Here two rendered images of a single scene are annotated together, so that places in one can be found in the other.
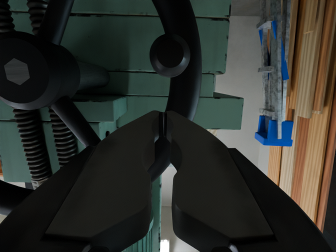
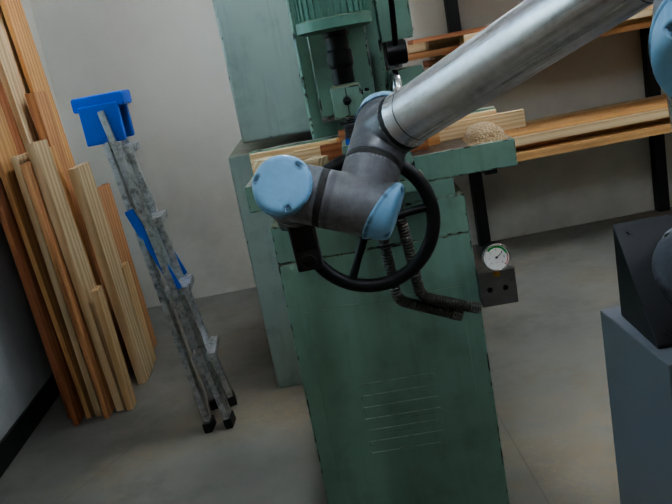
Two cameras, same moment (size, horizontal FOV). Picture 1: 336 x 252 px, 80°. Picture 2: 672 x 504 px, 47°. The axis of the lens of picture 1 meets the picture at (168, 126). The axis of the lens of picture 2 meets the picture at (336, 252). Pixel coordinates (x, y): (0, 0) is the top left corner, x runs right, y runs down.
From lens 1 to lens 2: 1.37 m
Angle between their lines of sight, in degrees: 27
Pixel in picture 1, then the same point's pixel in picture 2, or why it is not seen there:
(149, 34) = (333, 243)
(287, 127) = (94, 133)
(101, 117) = not seen: hidden behind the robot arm
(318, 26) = (85, 300)
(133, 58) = not seen: hidden behind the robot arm
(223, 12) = (283, 268)
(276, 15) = (179, 295)
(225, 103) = not seen: hidden behind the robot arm
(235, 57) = (175, 212)
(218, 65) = (277, 233)
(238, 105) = (253, 206)
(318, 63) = (57, 243)
